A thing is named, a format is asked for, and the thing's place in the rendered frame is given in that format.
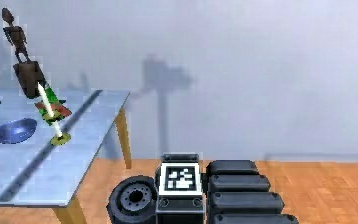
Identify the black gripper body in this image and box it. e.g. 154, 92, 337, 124
106, 175, 159, 224

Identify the pale grey table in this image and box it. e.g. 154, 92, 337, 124
0, 87, 133, 224

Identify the blue bowl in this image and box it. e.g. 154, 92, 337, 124
0, 117, 38, 145

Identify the brown figure statue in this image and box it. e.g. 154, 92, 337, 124
1, 7, 47, 100

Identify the white candle on brass holder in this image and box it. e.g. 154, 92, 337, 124
36, 82, 72, 147

